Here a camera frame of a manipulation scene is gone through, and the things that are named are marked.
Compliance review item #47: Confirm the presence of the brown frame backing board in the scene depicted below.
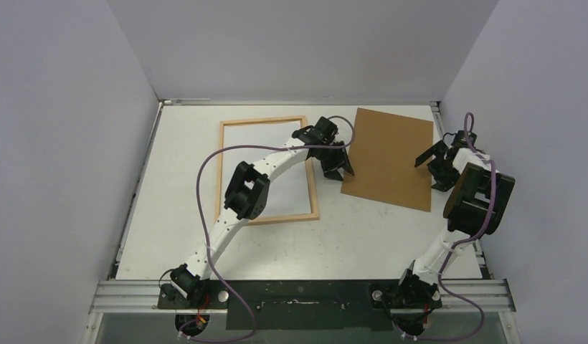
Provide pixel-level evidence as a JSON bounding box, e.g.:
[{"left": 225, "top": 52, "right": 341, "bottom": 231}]
[{"left": 341, "top": 108, "right": 434, "bottom": 211}]

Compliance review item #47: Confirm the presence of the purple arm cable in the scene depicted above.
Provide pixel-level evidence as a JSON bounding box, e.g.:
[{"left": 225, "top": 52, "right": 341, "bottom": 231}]
[
  {"left": 392, "top": 112, "right": 499, "bottom": 343},
  {"left": 177, "top": 115, "right": 356, "bottom": 344}
]

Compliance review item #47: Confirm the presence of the light wooden picture frame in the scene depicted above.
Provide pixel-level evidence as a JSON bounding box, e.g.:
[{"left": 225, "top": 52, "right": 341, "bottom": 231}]
[{"left": 214, "top": 115, "right": 320, "bottom": 225}]

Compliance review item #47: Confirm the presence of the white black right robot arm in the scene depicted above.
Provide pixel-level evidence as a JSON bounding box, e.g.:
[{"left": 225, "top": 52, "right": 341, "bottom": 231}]
[{"left": 395, "top": 130, "right": 516, "bottom": 307}]

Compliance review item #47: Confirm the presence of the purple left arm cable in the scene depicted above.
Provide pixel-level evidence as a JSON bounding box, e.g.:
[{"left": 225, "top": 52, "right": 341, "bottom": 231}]
[{"left": 177, "top": 115, "right": 356, "bottom": 344}]

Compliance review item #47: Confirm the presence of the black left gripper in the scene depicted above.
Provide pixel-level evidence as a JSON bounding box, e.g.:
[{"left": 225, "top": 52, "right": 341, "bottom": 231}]
[{"left": 316, "top": 143, "right": 354, "bottom": 182}]

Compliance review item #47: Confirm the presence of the aluminium front extrusion rail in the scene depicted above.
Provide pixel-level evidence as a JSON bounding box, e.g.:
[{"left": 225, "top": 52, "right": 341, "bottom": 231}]
[{"left": 90, "top": 279, "right": 516, "bottom": 314}]

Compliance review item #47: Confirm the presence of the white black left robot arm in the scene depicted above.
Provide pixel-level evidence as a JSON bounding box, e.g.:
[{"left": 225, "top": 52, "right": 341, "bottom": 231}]
[{"left": 169, "top": 116, "right": 355, "bottom": 309}]

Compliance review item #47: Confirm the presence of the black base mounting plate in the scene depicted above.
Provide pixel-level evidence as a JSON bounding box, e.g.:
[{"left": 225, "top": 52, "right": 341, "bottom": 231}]
[{"left": 157, "top": 279, "right": 442, "bottom": 331}]

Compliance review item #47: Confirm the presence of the colour printed photo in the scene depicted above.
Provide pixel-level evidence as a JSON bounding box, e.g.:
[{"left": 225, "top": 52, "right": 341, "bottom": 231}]
[{"left": 249, "top": 137, "right": 310, "bottom": 214}]

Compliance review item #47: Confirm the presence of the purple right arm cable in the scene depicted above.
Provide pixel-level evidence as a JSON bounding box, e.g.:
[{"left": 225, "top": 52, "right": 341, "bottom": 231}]
[{"left": 392, "top": 112, "right": 499, "bottom": 343}]

